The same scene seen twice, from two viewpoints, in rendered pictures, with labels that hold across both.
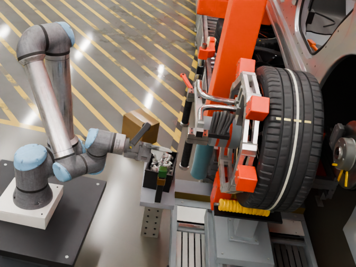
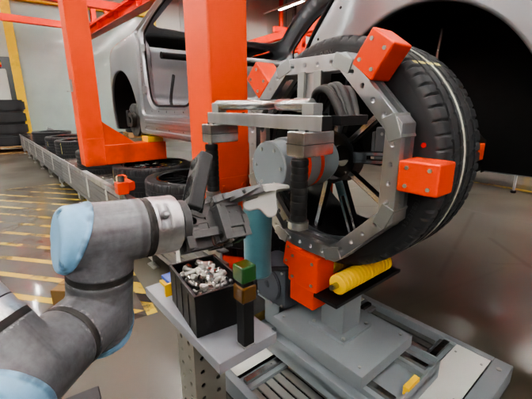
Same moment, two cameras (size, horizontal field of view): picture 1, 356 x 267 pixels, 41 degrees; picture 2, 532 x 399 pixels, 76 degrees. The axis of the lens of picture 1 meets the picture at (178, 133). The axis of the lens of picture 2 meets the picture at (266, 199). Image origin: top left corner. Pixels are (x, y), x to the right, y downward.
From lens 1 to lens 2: 1.62 m
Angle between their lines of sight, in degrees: 37
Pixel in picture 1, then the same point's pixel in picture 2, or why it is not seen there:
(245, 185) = (445, 180)
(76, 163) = (55, 335)
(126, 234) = not seen: outside the picture
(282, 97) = not seen: hidden behind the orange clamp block
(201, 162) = (264, 244)
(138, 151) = (214, 223)
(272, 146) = (438, 100)
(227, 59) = (219, 94)
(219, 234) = (324, 346)
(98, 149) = (115, 254)
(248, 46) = (240, 70)
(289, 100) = not seen: hidden behind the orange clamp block
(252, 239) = (361, 324)
